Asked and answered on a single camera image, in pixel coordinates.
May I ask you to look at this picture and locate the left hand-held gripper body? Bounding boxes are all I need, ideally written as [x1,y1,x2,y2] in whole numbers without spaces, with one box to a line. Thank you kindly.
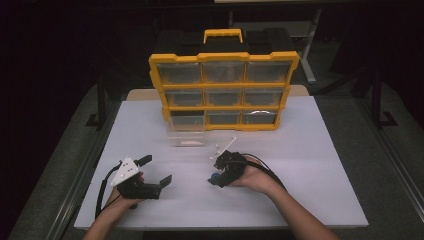
[110,156,162,200]

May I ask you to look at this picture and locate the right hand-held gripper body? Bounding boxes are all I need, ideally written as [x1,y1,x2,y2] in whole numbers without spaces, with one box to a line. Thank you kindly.
[209,135,249,188]

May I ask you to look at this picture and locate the clear plastic drawer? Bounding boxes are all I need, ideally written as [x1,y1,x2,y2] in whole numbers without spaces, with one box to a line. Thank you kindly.
[166,114,206,148]

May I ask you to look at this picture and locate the yellow and black organizer cabinet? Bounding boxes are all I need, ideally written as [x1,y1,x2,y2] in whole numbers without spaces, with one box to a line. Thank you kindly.
[148,28,301,132]

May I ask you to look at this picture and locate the person's left hand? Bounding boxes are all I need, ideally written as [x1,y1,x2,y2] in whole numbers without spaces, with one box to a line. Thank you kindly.
[106,188,145,214]

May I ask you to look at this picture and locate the person's right hand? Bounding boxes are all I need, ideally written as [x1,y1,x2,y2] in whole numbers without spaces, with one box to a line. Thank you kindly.
[233,158,278,194]

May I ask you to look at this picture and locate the black metal stand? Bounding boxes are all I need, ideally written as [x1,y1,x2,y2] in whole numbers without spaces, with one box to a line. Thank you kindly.
[85,83,108,129]
[371,71,399,130]

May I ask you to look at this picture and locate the grid of clear drawers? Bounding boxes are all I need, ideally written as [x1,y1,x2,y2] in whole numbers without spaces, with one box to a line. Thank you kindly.
[156,61,292,127]

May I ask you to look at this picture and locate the grey desk with white legs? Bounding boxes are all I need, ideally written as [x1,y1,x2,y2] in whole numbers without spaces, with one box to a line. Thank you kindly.
[228,8,324,85]

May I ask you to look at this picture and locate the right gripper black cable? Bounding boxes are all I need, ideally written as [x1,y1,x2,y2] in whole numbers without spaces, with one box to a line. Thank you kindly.
[238,152,288,192]

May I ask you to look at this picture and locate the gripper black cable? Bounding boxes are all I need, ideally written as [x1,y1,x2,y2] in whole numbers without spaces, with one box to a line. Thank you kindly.
[238,152,288,192]
[94,161,123,220]

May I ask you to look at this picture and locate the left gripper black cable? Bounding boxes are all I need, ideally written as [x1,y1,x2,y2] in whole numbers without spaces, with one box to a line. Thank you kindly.
[94,161,123,220]

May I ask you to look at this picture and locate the aluminium frame rail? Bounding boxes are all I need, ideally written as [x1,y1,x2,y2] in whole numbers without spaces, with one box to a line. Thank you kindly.
[354,98,424,214]
[46,99,123,240]

